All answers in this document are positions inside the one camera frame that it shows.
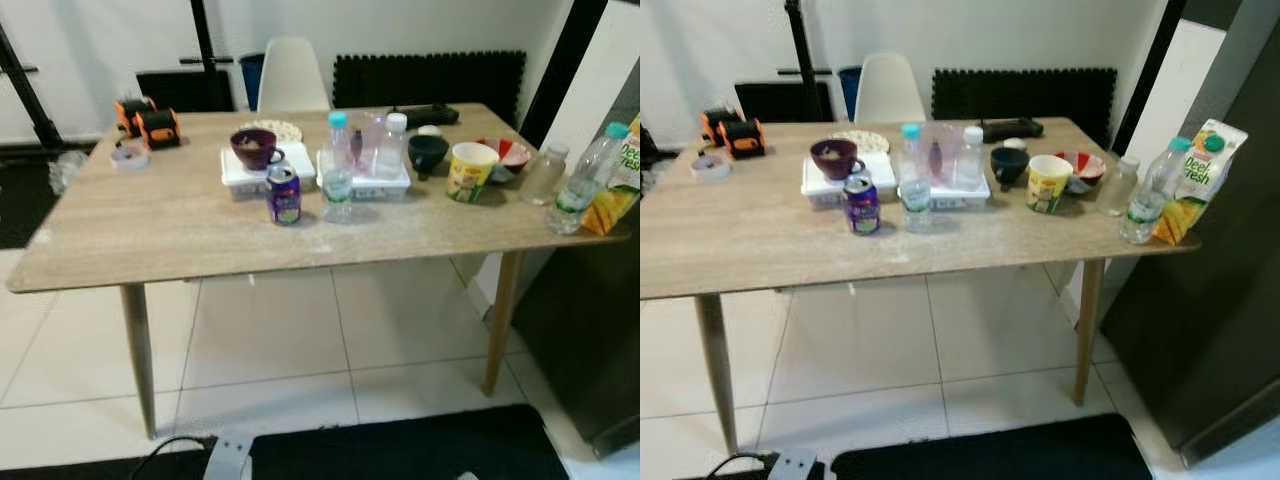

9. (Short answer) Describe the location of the patterned beige plate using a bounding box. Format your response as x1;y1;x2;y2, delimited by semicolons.
240;120;304;147
828;131;891;157

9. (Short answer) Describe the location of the dark purple mug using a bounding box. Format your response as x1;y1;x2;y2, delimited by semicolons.
809;139;867;183
230;128;287;173

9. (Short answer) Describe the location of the white plastic chair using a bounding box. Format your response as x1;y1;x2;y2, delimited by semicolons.
257;37;331;113
853;53;927;124

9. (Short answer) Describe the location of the wide black foam mat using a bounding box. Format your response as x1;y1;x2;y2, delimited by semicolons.
931;67;1119;150
332;51;528;127

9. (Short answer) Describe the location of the black door frame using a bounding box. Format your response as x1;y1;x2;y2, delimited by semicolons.
519;0;610;150
1111;0;1188;157

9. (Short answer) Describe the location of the blue bin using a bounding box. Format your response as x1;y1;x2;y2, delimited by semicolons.
238;52;267;112
837;66;864;122

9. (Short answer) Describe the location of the light wooden table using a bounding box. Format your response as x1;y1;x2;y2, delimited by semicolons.
640;118;1201;456
5;103;633;441

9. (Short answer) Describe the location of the black floor mat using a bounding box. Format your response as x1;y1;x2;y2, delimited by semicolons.
829;412;1154;480
249;403;570;480

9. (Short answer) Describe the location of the orange juice carton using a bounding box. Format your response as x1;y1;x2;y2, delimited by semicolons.
582;125;641;238
1153;118;1250;248

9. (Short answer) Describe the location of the small water bottle teal cap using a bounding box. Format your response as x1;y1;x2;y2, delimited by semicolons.
322;111;356;224
898;123;934;234

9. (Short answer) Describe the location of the red and white bowl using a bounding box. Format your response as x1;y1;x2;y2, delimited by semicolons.
477;138;533;184
1056;151;1108;195

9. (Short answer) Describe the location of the clear plastic bag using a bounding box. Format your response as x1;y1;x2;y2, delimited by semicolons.
47;149;87;197

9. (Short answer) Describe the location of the slanted black metal pole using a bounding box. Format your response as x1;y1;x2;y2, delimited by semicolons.
0;21;67;153

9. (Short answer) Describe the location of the black power strip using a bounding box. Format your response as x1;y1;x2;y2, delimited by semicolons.
389;102;461;130
974;116;1045;144

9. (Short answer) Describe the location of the orange and black tool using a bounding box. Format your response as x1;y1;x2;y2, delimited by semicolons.
719;117;767;161
699;107;742;147
134;107;183;153
113;96;159;139

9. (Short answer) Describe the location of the white plastic tray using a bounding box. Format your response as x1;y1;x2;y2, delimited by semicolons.
800;154;853;210
220;143;318;197
892;163;992;210
316;148;413;202

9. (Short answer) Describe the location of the clear pink pitcher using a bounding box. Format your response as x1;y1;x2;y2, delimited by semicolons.
924;124;967;187
347;112;387;177

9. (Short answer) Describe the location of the large water bottle teal cap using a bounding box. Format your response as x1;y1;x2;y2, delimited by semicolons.
546;121;632;237
1119;136;1194;246

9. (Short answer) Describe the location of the clear glass jar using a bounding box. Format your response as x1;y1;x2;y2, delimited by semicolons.
1097;156;1142;218
521;143;570;208

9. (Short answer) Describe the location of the small bottle white cap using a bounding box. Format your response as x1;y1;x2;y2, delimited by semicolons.
375;112;409;182
954;126;987;192

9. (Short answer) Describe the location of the black metal stand pole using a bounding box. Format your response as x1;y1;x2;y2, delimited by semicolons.
179;0;235;112
777;0;833;123

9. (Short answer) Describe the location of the white tape roll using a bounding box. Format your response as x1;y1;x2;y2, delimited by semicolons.
689;153;732;184
109;143;152;174

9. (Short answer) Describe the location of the yellow noodle cup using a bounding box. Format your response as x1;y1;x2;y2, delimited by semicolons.
1026;154;1076;215
447;141;500;205

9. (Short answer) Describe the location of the purple drink can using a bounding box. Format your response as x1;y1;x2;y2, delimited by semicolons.
266;163;303;227
843;173;882;237

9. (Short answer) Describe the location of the small black foam mat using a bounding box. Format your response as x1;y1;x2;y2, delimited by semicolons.
136;69;237;114
734;81;834;126

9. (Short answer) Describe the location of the dark teal mug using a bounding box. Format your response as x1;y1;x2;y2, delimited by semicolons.
989;146;1032;192
407;133;452;182

